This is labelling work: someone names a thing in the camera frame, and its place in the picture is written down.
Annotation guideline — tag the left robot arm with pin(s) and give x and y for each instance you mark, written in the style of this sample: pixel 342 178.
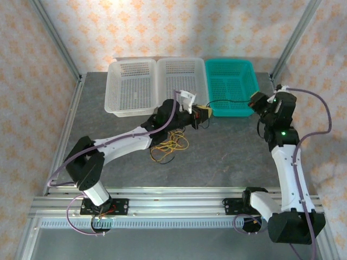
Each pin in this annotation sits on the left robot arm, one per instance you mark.
pixel 122 143

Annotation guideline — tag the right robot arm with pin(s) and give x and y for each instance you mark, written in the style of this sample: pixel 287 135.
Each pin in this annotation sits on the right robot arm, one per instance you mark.
pixel 290 176

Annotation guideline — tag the teal plastic basket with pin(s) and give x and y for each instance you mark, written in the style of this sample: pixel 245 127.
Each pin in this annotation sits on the teal plastic basket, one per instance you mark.
pixel 217 70

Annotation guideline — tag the white plastic basket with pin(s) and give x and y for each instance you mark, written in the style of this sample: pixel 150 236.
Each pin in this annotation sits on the white plastic basket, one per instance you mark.
pixel 130 89
pixel 179 73

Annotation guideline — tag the aluminium frame post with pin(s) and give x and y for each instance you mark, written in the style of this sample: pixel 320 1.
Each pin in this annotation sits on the aluminium frame post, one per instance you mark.
pixel 294 40
pixel 58 40

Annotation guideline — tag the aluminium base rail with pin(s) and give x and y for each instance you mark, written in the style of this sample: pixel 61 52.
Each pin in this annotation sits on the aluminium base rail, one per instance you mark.
pixel 176 205

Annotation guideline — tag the aluminium frame bar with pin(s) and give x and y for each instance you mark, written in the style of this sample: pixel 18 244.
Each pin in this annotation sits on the aluminium frame bar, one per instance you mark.
pixel 25 243
pixel 329 253

